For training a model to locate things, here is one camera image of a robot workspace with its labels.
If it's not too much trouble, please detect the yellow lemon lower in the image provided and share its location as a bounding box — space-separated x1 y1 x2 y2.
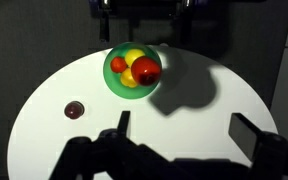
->
120 68 137 88

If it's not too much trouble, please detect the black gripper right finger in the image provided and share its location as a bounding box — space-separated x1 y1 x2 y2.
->
228 113 288 180

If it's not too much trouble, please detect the yellow lemon upper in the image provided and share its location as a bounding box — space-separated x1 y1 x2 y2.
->
125 49 145 67

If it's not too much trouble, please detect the green plastic bowl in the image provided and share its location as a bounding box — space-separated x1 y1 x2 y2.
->
103 42 162 99

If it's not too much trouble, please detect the large red apple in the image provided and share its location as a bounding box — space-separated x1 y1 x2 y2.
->
131 56 161 86

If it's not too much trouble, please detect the yellow lemon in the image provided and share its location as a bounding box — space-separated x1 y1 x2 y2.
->
125 49 145 67
120 68 137 88

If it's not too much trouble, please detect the small red tomato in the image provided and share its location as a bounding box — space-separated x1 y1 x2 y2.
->
110 56 127 73

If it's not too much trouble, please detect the round white table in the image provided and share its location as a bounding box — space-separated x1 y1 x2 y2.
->
7 46 276 180

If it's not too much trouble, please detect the dark red plum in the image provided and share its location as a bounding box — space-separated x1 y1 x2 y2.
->
64 101 85 120

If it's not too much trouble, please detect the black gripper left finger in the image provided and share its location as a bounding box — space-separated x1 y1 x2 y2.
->
49 110 172 180

